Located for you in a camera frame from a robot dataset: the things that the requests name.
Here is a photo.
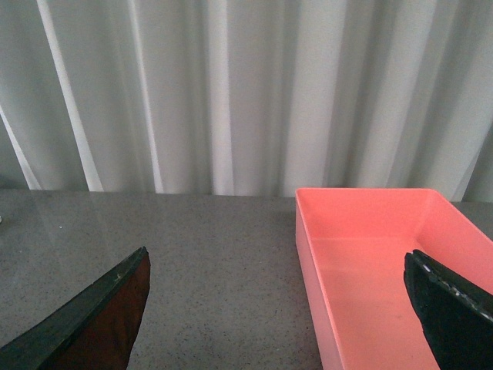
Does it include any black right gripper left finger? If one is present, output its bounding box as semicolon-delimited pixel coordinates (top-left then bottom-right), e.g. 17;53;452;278
1;247;150;369

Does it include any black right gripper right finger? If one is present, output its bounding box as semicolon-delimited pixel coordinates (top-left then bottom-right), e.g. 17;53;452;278
404;250;492;369

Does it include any pink plastic bin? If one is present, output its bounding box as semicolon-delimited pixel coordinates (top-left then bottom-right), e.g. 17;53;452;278
296;188;492;369

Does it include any white pleated curtain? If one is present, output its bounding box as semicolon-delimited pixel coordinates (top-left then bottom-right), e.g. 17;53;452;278
1;1;492;201

